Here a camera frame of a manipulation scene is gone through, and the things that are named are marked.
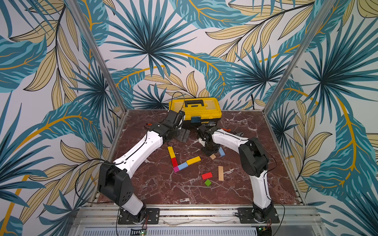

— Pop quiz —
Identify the yellow block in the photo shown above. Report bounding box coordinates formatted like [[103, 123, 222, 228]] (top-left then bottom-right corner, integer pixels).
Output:
[[186, 156, 201, 165], [168, 147, 176, 159]]

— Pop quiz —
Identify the light blue block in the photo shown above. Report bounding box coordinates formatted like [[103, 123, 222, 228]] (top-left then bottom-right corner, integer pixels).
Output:
[[178, 162, 189, 171], [219, 147, 225, 157]]

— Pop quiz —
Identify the red block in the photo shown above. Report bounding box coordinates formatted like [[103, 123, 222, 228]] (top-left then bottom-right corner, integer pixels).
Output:
[[171, 157, 178, 167], [201, 172, 213, 180]]

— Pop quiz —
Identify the magenta small cube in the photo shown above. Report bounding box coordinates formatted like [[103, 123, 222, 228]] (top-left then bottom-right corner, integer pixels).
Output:
[[173, 166, 180, 173]]

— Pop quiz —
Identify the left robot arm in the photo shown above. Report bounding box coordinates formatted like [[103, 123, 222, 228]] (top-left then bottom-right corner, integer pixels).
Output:
[[98, 110, 185, 218]]

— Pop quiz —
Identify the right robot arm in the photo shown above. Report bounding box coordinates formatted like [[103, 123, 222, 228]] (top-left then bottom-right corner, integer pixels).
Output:
[[196, 125, 274, 223]]

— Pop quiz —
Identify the yellow black toolbox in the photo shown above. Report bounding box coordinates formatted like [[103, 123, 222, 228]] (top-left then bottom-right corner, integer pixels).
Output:
[[168, 97, 222, 129]]

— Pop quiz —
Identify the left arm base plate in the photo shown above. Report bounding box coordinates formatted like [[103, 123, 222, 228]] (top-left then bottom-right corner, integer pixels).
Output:
[[117, 208, 160, 225]]

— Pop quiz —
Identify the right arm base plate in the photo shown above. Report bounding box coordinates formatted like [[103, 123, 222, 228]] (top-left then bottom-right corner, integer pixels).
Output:
[[235, 207, 280, 224]]

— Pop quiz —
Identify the aluminium front rail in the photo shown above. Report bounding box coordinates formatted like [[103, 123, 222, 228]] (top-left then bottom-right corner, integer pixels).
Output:
[[69, 205, 327, 236]]

